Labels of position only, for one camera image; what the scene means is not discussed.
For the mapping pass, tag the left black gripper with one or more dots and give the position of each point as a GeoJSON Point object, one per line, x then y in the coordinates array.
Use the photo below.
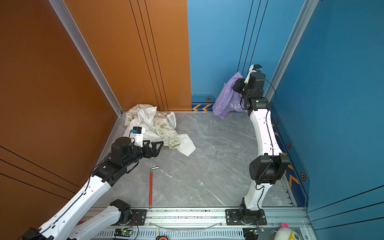
{"type": "Point", "coordinates": [155, 152]}

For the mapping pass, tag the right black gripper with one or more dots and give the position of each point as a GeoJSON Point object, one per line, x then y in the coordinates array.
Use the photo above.
{"type": "Point", "coordinates": [240, 82]}

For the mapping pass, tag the purple cloth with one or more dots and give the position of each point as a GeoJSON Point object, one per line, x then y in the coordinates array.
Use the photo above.
{"type": "Point", "coordinates": [228, 100]}

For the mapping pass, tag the white cloth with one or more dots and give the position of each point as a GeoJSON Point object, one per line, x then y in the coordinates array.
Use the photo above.
{"type": "Point", "coordinates": [186, 146]}

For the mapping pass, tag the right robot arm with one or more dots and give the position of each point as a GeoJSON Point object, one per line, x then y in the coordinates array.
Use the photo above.
{"type": "Point", "coordinates": [269, 166]}

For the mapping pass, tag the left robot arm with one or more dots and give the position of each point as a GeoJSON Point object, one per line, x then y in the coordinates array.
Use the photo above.
{"type": "Point", "coordinates": [64, 224]}

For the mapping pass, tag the green patterned cloth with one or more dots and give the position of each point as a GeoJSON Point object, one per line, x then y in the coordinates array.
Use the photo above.
{"type": "Point", "coordinates": [160, 126]}

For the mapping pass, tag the green circuit board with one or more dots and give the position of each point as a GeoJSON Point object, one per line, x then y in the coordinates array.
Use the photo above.
{"type": "Point", "coordinates": [124, 233]}

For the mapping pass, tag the orange black round object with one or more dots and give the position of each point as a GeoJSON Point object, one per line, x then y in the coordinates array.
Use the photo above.
{"type": "Point", "coordinates": [161, 238]}

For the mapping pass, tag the right circuit board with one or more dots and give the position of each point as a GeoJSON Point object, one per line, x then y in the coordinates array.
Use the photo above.
{"type": "Point", "coordinates": [252, 233]}

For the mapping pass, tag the white plush toy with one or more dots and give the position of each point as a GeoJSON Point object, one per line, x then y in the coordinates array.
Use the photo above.
{"type": "Point", "coordinates": [286, 233]}

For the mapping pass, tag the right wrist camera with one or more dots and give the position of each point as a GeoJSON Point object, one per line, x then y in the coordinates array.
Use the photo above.
{"type": "Point", "coordinates": [253, 69]}

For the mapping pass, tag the red handled hex key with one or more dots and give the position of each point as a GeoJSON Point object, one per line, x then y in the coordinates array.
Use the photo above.
{"type": "Point", "coordinates": [151, 186]}

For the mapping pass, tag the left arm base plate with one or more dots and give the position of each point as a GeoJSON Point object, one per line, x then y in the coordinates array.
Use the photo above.
{"type": "Point", "coordinates": [136, 216]}

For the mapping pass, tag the aluminium front rail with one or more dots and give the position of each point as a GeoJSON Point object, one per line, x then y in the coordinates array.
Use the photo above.
{"type": "Point", "coordinates": [209, 223]}

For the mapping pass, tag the right aluminium corner post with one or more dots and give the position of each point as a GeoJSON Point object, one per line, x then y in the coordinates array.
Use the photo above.
{"type": "Point", "coordinates": [295, 36]}

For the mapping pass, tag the aluminium corner post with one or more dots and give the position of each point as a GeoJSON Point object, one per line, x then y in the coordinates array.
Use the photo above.
{"type": "Point", "coordinates": [295, 36]}
{"type": "Point", "coordinates": [75, 34]}

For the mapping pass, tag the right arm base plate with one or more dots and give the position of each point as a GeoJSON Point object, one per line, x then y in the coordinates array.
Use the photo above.
{"type": "Point", "coordinates": [235, 217]}

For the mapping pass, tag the left aluminium corner post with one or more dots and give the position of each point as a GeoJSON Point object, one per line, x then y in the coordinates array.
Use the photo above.
{"type": "Point", "coordinates": [75, 34]}

